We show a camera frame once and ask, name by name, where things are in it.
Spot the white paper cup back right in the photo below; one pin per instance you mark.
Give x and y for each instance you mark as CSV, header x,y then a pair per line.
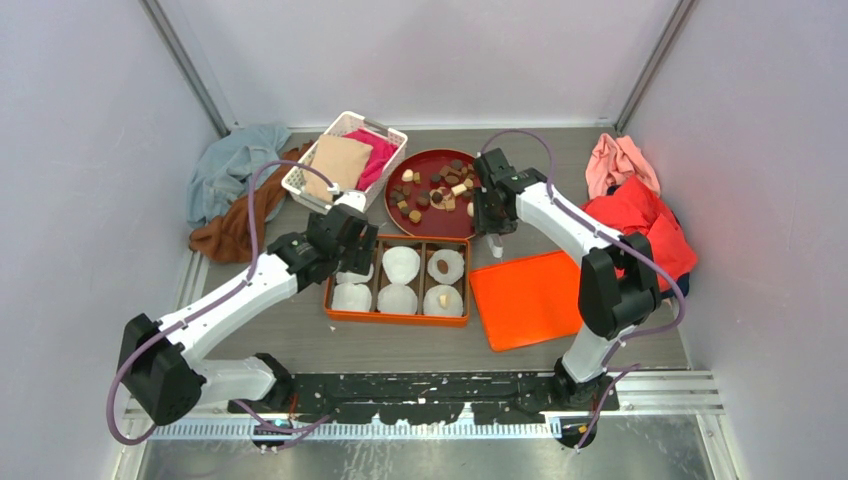
x,y
456,262

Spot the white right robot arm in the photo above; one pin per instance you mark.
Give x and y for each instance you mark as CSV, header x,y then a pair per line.
x,y
618,287

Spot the white plastic basket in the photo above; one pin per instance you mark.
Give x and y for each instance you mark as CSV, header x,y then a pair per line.
x,y
346,123

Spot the brown plastic insert tray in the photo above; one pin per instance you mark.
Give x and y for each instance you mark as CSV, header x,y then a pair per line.
x,y
421,281

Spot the light blue cloth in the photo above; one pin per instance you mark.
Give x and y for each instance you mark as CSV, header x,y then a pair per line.
x,y
224,171

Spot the white paper cup back middle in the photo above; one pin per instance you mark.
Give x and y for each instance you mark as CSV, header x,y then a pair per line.
x,y
401,264

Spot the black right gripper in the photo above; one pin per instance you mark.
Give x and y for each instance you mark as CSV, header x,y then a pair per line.
x,y
483,224

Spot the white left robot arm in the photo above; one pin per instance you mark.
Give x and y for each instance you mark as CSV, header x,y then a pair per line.
x,y
163,363

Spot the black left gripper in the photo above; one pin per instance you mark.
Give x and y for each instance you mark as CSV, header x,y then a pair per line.
x,y
360,258

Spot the brown cloth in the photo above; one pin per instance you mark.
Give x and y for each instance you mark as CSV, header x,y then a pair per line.
x,y
226,239

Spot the orange chocolate box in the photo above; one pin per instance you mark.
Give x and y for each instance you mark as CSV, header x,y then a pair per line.
x,y
425,246

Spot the white paper cup front right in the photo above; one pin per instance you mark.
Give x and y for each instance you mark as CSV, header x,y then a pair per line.
x,y
431,306

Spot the dark red round tray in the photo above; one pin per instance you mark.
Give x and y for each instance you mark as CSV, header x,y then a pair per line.
x,y
431,193

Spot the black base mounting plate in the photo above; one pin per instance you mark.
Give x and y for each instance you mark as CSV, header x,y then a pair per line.
x,y
426,398

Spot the orange box lid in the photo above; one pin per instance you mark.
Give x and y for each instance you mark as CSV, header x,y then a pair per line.
x,y
528,301

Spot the salmon pink cloth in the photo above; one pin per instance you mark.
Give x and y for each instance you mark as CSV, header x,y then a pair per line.
x,y
614,160

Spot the dark blue cloth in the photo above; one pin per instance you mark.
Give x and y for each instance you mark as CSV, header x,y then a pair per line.
x,y
684,284

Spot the pink cloth in basket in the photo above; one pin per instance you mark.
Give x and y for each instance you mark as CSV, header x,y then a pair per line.
x,y
382,152

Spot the red cloth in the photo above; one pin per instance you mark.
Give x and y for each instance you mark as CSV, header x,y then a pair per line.
x,y
632,207

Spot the beige cloth pouch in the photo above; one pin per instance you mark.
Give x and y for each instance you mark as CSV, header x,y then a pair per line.
x,y
342,160

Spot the white paper cup front middle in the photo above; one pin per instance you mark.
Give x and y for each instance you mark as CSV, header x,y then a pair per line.
x,y
397,299

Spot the white paper cup back left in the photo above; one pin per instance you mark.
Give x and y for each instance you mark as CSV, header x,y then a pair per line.
x,y
355,278

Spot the silver tongs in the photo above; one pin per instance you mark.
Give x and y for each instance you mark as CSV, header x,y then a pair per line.
x,y
495,245

